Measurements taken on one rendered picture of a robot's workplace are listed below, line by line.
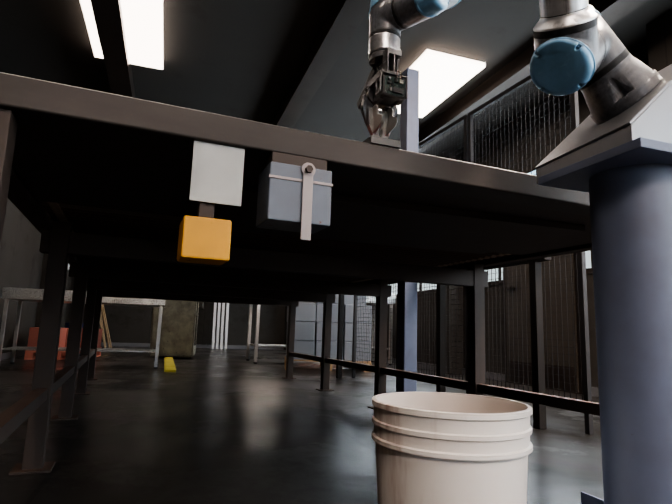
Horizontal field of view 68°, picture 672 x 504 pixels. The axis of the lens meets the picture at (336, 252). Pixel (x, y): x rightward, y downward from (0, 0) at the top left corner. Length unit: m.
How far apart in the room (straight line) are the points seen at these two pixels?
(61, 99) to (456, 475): 0.93
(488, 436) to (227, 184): 0.66
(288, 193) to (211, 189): 0.15
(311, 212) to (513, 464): 0.59
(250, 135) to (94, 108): 0.29
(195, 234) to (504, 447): 0.65
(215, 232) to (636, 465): 0.90
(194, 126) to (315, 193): 0.27
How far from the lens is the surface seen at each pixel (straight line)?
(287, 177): 1.02
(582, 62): 1.11
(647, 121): 1.17
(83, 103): 1.04
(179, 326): 8.08
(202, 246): 0.96
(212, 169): 1.02
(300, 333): 6.40
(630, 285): 1.14
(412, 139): 3.67
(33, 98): 1.04
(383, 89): 1.17
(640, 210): 1.17
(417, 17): 1.25
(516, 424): 0.95
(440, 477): 0.92
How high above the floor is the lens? 0.50
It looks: 9 degrees up
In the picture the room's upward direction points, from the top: 2 degrees clockwise
